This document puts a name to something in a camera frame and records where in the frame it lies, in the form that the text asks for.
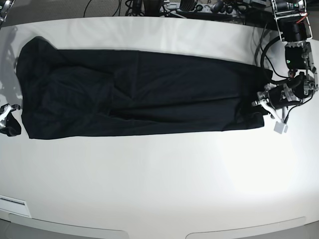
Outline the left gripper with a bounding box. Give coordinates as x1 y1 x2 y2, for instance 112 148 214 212
257 84 297 110

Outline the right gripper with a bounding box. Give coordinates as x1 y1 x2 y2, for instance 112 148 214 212
0 109 21 137

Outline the dark navy T-shirt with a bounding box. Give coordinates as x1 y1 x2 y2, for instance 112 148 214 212
16 37 266 140

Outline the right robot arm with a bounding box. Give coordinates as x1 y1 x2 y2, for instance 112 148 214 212
0 0 21 137

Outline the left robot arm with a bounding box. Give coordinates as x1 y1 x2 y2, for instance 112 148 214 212
252 0 319 110

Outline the white power strip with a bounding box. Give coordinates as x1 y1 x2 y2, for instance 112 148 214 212
193 1 236 15

